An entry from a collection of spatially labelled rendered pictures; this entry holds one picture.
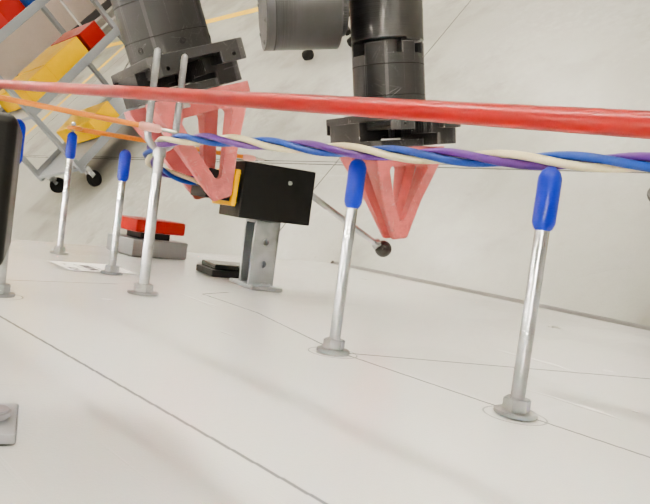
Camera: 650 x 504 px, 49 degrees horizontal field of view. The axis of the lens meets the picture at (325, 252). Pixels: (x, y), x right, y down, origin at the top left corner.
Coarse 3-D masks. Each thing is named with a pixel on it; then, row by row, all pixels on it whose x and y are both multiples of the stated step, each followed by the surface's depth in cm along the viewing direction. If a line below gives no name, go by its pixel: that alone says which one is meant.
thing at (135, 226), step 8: (128, 216) 66; (136, 216) 69; (128, 224) 65; (136, 224) 64; (144, 224) 64; (160, 224) 65; (168, 224) 66; (176, 224) 66; (184, 224) 67; (128, 232) 67; (136, 232) 66; (144, 232) 65; (160, 232) 66; (168, 232) 66; (176, 232) 67; (184, 232) 67; (168, 240) 67
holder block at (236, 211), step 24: (240, 168) 50; (264, 168) 50; (288, 168) 51; (240, 192) 50; (264, 192) 50; (288, 192) 51; (312, 192) 52; (240, 216) 50; (264, 216) 51; (288, 216) 51
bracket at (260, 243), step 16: (256, 224) 52; (272, 224) 52; (256, 240) 52; (272, 240) 52; (256, 256) 52; (272, 256) 52; (240, 272) 53; (256, 272) 52; (272, 272) 53; (256, 288) 51; (272, 288) 51
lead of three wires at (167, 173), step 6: (156, 144) 41; (150, 150) 42; (144, 156) 44; (150, 156) 44; (150, 162) 46; (162, 174) 48; (168, 174) 48; (174, 174) 49; (180, 174) 49; (180, 180) 49; (186, 180) 49; (192, 180) 49
